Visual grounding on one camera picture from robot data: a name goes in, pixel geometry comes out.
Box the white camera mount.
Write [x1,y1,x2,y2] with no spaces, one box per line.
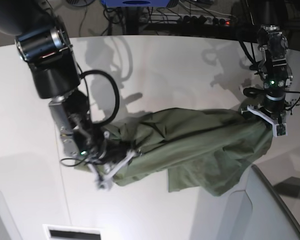
[239,98,300,137]
[85,149,142,191]

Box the green t-shirt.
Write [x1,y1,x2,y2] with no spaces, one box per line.
[104,108,273,197]

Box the black power strip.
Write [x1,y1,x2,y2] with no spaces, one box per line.
[177,15,235,27]

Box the black table leg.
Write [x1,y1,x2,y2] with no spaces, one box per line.
[123,7,142,35]

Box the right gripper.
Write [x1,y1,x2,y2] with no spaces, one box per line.
[94,142,132,170]

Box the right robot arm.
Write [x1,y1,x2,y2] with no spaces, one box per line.
[0,0,135,170]

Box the blue box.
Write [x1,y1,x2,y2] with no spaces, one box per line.
[101,0,170,8]

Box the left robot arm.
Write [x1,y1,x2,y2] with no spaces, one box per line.
[240,0,291,120]

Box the white slotted plate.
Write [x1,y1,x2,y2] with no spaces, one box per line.
[43,224,104,240]

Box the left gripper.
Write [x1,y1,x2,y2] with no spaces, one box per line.
[262,92,286,117]

